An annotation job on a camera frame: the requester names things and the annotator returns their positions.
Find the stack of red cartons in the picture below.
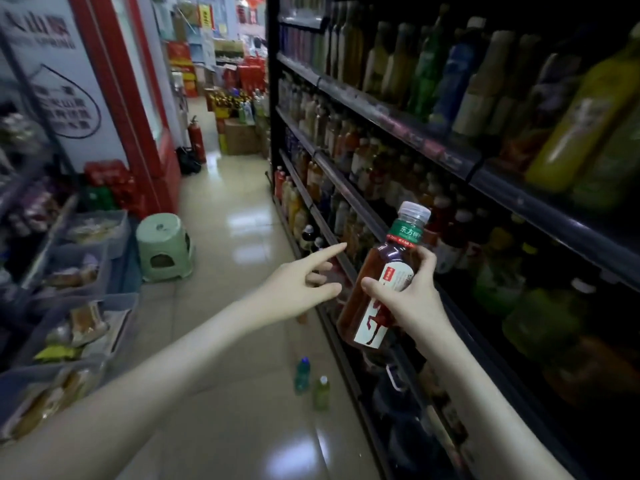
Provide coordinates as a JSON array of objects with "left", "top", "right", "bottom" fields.
[{"left": 222, "top": 55, "right": 267, "bottom": 93}]

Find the green pictured price label strip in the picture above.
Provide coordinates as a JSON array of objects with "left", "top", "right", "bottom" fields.
[{"left": 317, "top": 77, "right": 481, "bottom": 181}]

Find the brown cardboard box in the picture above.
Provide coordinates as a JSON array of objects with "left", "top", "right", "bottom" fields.
[{"left": 223, "top": 118, "right": 261, "bottom": 156}]

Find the brown tea bottle horse label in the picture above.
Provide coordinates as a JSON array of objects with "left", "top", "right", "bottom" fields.
[{"left": 336, "top": 201, "right": 432, "bottom": 353}]

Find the person's right forearm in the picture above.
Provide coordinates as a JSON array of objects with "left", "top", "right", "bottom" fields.
[{"left": 415, "top": 319, "right": 573, "bottom": 480}]

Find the black bag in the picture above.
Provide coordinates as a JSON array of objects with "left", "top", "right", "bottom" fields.
[{"left": 175, "top": 146, "right": 203, "bottom": 175}]

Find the row of tea juice bottles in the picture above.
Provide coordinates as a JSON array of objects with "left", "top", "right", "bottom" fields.
[{"left": 319, "top": 107, "right": 640, "bottom": 411}]

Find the pile of red packets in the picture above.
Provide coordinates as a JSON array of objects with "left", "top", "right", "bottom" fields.
[{"left": 83, "top": 159, "right": 147, "bottom": 218}]

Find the person's left hand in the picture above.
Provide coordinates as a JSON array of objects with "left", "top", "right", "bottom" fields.
[{"left": 257, "top": 242, "right": 349, "bottom": 328}]

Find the person's left forearm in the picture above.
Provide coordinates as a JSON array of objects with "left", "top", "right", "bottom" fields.
[{"left": 0, "top": 299, "right": 281, "bottom": 480}]

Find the red framed display cabinet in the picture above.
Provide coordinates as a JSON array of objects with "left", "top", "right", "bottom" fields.
[{"left": 0, "top": 0, "right": 182, "bottom": 218}]

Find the green object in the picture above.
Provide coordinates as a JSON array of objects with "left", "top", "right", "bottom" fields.
[{"left": 135, "top": 213, "right": 195, "bottom": 283}]

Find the row of red yellow bottles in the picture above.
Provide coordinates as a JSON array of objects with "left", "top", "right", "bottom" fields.
[{"left": 272, "top": 164, "right": 311, "bottom": 241}]

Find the stack of clear plastic bins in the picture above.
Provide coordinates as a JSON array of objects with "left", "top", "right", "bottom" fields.
[{"left": 0, "top": 209, "right": 140, "bottom": 445}]

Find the person's right hand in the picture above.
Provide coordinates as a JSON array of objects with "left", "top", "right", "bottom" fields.
[{"left": 359, "top": 245, "right": 451, "bottom": 345}]

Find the red fire extinguisher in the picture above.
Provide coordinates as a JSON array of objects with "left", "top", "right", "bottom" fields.
[{"left": 187, "top": 115, "right": 207, "bottom": 165}]

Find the blue-capped green bottle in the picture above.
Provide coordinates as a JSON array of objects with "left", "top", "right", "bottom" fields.
[{"left": 295, "top": 357, "right": 312, "bottom": 394}]

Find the green drink bottle white cap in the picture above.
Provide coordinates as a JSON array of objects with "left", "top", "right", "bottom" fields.
[{"left": 313, "top": 375, "right": 331, "bottom": 411}]

